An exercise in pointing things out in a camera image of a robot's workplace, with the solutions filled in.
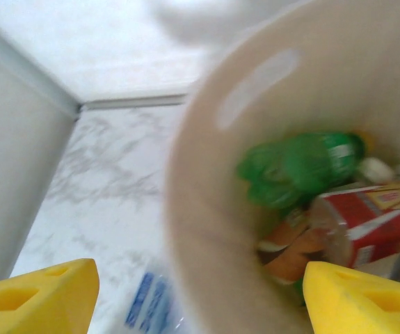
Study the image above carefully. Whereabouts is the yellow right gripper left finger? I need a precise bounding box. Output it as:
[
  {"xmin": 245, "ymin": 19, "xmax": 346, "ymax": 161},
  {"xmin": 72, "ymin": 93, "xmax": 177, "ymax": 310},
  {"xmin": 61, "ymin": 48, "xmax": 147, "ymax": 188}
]
[{"xmin": 0, "ymin": 257, "xmax": 100, "ymax": 334}]

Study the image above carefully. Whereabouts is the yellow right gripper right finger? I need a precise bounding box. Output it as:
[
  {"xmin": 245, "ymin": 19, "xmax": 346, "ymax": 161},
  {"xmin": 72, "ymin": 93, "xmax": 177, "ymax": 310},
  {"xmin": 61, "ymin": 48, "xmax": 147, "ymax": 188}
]
[{"xmin": 301, "ymin": 260, "xmax": 400, "ymax": 334}]

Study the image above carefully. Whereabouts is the bottle brown label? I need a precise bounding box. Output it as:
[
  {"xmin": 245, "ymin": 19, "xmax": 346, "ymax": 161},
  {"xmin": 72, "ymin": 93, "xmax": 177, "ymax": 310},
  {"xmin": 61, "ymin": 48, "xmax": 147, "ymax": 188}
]
[{"xmin": 257, "ymin": 218, "xmax": 326, "ymax": 283}]

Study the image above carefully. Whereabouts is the bottle orange red label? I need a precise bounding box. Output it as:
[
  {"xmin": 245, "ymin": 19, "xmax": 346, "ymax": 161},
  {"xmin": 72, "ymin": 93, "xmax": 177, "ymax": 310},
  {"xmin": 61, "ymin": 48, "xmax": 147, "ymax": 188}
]
[{"xmin": 309, "ymin": 177, "xmax": 400, "ymax": 272}]

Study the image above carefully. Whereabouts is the crushed green plastic bottle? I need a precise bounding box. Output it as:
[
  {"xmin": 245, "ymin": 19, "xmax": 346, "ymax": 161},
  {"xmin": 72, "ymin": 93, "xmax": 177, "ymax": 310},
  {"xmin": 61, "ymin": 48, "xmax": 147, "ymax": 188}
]
[{"xmin": 234, "ymin": 128, "xmax": 377, "ymax": 209}]

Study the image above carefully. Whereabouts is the clear bottle cream label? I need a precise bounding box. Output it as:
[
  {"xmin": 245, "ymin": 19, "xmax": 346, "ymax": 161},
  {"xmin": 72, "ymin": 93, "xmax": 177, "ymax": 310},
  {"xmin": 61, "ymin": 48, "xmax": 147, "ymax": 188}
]
[{"xmin": 358, "ymin": 156, "xmax": 395, "ymax": 182}]

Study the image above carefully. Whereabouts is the cream ribbed plastic bin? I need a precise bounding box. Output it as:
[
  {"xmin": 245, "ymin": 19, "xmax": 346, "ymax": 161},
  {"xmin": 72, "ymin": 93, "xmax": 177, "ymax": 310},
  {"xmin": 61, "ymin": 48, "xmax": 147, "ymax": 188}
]
[{"xmin": 164, "ymin": 0, "xmax": 400, "ymax": 334}]

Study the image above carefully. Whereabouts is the clear bottle blue label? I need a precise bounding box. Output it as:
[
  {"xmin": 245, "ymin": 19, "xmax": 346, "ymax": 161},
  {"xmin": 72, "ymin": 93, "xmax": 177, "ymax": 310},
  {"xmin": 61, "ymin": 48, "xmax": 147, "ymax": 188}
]
[{"xmin": 122, "ymin": 267, "xmax": 186, "ymax": 334}]

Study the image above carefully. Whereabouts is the aluminium back rail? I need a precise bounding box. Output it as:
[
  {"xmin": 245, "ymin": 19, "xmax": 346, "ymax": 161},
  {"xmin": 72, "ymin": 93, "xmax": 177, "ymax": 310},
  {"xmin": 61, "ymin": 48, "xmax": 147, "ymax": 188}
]
[{"xmin": 79, "ymin": 93, "xmax": 192, "ymax": 111}]

